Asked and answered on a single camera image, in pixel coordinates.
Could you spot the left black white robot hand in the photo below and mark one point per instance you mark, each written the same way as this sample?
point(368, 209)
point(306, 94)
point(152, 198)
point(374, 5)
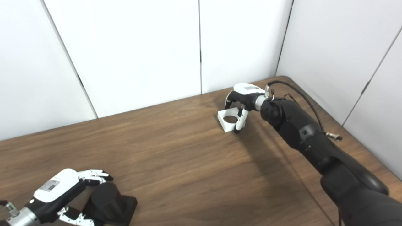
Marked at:
point(53, 188)

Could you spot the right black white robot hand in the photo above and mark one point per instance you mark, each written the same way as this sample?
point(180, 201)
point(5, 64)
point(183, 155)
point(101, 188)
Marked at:
point(246, 94)

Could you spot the white square piece with hole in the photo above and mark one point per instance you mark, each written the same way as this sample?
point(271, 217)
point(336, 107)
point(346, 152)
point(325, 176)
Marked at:
point(224, 124)

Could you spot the black cylinder peg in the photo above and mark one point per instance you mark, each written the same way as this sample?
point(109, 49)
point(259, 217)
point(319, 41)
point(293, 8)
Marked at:
point(106, 197)

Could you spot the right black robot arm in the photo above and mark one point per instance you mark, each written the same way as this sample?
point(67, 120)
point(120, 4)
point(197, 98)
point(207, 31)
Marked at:
point(301, 131)

